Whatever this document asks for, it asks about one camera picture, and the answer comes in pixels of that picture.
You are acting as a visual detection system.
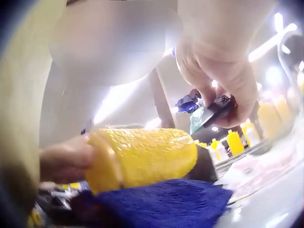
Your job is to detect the blue cloth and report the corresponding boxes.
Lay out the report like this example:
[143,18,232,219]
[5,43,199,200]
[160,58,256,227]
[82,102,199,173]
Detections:
[71,178,233,228]

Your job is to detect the person's right hand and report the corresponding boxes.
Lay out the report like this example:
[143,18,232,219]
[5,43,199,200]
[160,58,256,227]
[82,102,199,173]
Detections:
[175,0,279,129]

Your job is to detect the person's body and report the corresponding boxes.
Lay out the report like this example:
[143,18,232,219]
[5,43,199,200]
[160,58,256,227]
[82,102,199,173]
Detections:
[0,0,177,228]

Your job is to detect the yellow juice bottle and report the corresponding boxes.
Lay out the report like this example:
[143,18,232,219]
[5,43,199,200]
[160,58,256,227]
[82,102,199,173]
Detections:
[84,128,218,195]

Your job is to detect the black handled knife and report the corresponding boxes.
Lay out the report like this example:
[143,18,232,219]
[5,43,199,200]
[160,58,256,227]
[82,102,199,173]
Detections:
[190,95,236,136]

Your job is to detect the row of yellow bottles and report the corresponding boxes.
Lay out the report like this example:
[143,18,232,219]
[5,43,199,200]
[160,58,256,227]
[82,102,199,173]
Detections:
[195,80,304,157]

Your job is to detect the large clear glass jar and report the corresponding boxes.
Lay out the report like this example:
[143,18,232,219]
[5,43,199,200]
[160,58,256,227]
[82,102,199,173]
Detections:
[214,31,304,210]

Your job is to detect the person's right thumb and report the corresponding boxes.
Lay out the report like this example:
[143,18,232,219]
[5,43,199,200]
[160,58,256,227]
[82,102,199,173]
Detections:
[220,61,259,129]

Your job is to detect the person's left fingers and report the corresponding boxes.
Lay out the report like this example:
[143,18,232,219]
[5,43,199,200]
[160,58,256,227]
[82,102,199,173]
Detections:
[40,136,96,172]

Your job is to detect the person's right fingers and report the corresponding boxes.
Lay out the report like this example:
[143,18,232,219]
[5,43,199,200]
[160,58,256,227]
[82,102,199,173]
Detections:
[176,45,226,105]

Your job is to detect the person's left hand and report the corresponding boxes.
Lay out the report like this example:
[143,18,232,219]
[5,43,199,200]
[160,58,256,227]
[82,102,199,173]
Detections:
[39,135,96,184]

